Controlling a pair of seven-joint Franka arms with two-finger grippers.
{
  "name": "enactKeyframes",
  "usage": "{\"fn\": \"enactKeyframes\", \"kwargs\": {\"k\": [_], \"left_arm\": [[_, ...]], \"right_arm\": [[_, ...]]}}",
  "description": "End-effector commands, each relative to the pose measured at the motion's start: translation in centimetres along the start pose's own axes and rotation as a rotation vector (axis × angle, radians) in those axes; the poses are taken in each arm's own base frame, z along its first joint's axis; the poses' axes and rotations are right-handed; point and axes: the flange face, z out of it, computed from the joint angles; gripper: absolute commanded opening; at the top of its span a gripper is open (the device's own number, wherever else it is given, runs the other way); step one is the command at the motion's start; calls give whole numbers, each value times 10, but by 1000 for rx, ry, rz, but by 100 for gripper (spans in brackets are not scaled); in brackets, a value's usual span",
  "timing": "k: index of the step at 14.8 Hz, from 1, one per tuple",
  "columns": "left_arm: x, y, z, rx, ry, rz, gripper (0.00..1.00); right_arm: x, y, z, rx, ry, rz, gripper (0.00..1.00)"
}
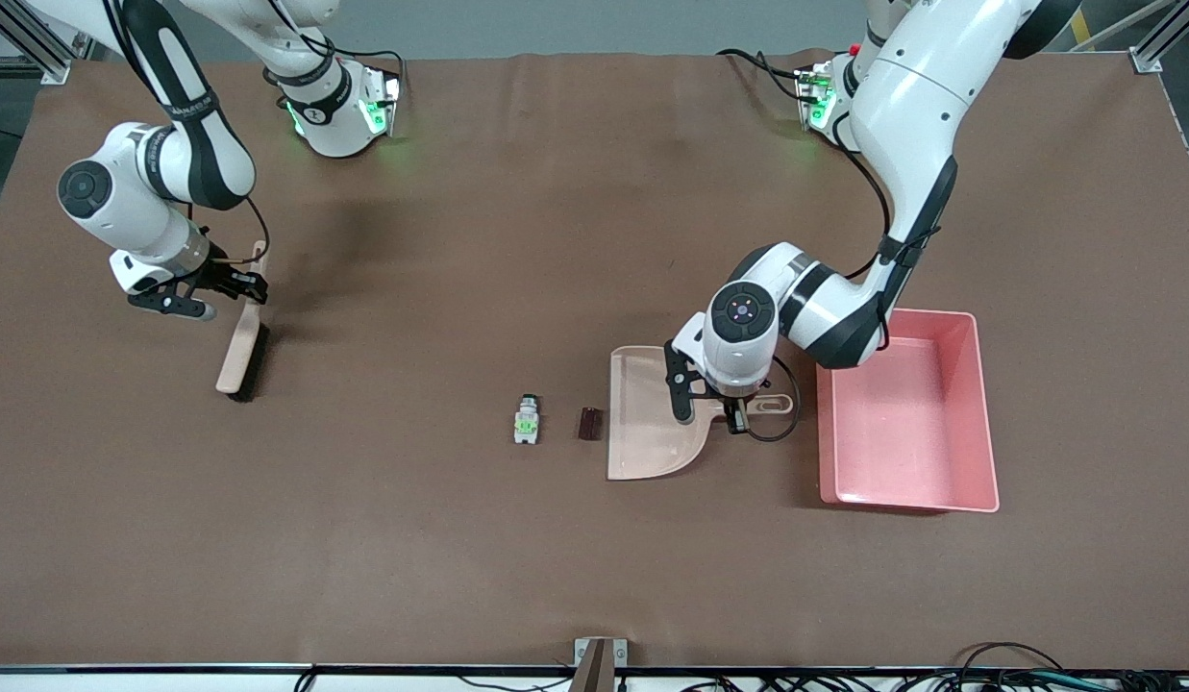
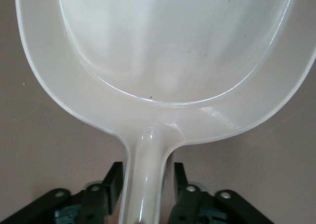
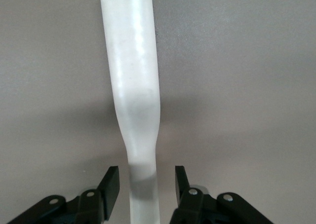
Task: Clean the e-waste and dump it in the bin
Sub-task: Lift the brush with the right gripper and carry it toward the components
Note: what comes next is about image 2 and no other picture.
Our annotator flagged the beige plastic dustpan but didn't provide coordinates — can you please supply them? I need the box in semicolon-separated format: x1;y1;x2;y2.
13;0;316;224

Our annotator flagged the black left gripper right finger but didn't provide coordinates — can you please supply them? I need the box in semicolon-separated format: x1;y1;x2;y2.
170;161;316;224

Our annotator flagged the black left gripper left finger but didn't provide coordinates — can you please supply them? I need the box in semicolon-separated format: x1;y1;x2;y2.
0;161;123;224

